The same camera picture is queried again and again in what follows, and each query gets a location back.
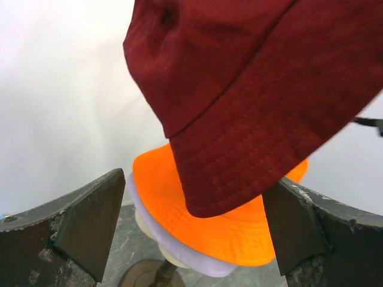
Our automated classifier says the cream mannequin head stand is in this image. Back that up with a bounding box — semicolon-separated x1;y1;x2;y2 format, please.
118;209;190;287

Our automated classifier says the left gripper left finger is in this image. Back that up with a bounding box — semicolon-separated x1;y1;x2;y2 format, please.
1;169;126;283

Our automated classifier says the purple bucket hat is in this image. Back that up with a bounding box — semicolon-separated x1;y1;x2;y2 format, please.
127;173;236;278

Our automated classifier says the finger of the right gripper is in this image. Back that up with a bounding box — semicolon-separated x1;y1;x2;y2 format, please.
353;117;383;136

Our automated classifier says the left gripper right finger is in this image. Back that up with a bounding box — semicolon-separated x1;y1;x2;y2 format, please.
263;178;382;277

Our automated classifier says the dark red hat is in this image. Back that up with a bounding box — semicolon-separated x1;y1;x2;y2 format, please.
123;0;382;218

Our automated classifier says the orange bucket hat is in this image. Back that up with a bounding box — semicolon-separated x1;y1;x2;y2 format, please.
132;142;309;267

